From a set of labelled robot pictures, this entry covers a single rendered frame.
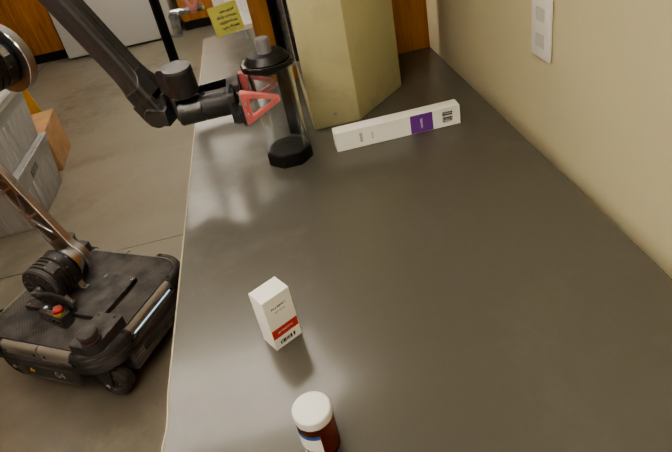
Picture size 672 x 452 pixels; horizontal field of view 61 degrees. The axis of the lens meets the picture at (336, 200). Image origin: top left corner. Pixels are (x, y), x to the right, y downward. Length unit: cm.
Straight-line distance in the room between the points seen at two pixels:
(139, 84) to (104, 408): 134
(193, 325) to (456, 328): 39
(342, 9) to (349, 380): 80
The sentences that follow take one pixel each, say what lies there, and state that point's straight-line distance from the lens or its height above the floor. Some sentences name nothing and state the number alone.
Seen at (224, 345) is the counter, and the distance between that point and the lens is 85.
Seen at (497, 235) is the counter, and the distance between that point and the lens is 95.
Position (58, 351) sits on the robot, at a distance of 217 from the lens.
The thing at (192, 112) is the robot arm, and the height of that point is 110.
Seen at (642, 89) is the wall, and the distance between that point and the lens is 91.
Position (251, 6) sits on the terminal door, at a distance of 156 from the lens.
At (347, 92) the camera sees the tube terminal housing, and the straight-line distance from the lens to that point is 133.
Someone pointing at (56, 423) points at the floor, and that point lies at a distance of 231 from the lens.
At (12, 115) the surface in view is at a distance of 354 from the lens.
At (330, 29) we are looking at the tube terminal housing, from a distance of 128.
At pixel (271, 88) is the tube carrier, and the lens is 114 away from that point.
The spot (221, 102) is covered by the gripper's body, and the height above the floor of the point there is 111.
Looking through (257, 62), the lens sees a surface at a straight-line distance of 114.
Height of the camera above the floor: 152
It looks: 33 degrees down
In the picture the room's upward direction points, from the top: 12 degrees counter-clockwise
